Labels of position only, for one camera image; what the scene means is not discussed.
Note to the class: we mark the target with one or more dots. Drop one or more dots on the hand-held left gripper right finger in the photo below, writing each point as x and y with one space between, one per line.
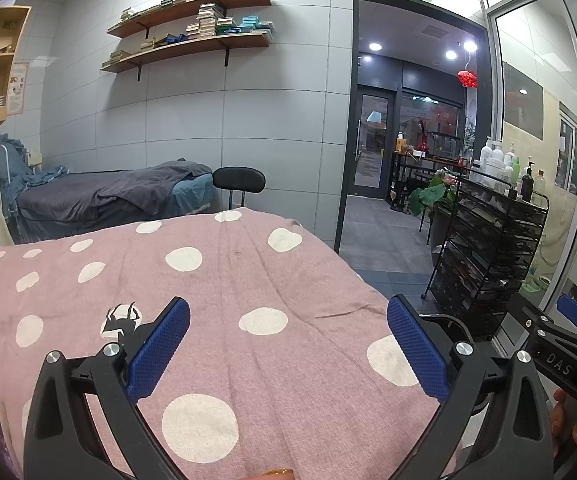
416 347

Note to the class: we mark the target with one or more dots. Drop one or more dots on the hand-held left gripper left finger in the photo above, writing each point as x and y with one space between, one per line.
158 347

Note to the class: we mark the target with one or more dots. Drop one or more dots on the person's right hand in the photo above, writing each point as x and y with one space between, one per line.
568 435

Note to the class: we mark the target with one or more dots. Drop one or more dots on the black drawer cart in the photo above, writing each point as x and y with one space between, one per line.
488 260

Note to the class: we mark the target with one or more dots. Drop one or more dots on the clear bottle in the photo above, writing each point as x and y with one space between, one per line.
540 190

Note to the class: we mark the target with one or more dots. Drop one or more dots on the pink polka-dot blanket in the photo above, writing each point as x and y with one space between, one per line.
268 270

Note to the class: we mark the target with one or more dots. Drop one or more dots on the dark pump bottle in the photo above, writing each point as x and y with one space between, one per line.
527 185

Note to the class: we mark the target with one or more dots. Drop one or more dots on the green bottle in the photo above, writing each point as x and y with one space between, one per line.
516 177

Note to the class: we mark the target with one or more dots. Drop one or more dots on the green leafy plant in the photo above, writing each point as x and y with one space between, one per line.
428 195

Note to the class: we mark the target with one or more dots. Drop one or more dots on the blue covered bed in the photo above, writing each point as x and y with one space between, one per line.
193 195

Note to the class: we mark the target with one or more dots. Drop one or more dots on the grey covered massage bed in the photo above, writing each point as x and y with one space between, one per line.
108 192

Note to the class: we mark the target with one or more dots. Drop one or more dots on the white pump bottle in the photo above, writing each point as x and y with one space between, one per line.
491 162

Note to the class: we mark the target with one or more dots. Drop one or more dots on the black metal table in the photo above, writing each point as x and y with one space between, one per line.
403 170

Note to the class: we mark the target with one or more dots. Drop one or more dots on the black chair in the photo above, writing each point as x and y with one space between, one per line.
238 180

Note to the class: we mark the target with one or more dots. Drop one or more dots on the glass tank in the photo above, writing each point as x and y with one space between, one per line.
443 145

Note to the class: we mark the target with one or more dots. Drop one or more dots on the small orange bottle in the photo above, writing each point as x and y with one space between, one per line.
400 142

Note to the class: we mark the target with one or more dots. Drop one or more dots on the red vase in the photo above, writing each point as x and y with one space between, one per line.
422 140

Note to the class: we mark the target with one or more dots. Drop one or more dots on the blue cloth pile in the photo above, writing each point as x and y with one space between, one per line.
16 170

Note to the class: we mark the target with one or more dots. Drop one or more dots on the red hanging ornament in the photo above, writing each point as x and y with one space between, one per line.
467 78

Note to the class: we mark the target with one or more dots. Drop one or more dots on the aluminium framed glass partition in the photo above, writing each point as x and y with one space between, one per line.
492 60

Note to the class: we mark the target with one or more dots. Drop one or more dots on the round ceiling light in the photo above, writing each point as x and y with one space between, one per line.
451 55
375 46

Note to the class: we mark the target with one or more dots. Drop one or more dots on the wooden cabinet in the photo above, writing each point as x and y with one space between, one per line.
16 40

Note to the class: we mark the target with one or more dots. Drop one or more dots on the wall poster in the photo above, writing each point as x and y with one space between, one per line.
17 90

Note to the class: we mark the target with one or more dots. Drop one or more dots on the wooden wall shelf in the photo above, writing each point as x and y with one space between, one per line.
193 10
193 49

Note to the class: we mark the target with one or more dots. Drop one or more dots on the lower wooden wall shelf books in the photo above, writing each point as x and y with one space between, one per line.
208 20

